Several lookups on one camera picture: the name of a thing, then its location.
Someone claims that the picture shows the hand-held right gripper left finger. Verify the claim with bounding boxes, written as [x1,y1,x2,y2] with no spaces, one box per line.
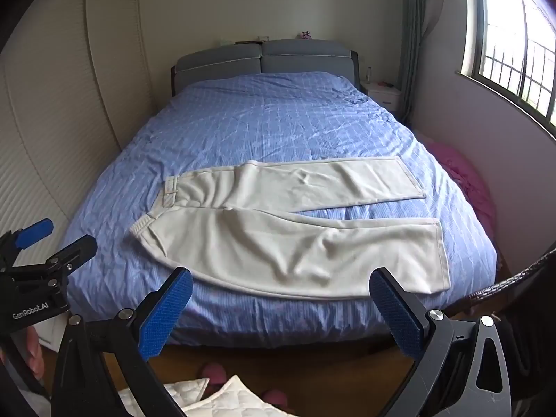
[51,266,194,417]

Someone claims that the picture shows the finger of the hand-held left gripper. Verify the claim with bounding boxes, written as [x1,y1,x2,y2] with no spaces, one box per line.
[0,218,55,270]
[9,234,98,289]

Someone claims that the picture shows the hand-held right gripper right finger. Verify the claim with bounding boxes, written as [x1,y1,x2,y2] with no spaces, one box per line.
[368,267,513,417]

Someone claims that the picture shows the cream white pants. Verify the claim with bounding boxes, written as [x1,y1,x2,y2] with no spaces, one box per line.
[130,155,452,300]

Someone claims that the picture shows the person's left hand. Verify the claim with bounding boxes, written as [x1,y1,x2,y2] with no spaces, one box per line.
[21,326,46,381]

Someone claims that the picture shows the pink slipper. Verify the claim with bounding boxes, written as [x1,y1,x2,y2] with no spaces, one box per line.
[199,362,227,385]
[263,389,289,409]

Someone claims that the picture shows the white quilted pad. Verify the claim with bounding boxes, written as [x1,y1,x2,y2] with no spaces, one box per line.
[182,374,285,417]
[117,377,210,417]

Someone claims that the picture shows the dark wicker chair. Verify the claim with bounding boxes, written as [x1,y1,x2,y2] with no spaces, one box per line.
[452,250,556,316]

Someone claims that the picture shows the white louvered wardrobe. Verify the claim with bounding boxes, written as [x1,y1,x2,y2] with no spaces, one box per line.
[0,0,158,270]

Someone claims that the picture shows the pink blanket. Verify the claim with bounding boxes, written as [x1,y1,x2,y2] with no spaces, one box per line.
[423,139,498,248]

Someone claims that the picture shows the white nightstand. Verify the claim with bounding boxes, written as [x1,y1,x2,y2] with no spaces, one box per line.
[360,82,402,118]

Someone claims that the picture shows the blue floral striped blanket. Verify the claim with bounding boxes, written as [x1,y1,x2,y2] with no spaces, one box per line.
[56,71,498,349]

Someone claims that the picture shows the grey-green curtain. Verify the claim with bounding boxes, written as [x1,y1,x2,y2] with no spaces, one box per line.
[400,0,429,124]

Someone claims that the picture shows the barred window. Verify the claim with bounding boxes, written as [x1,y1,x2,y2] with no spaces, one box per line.
[456,0,556,135]

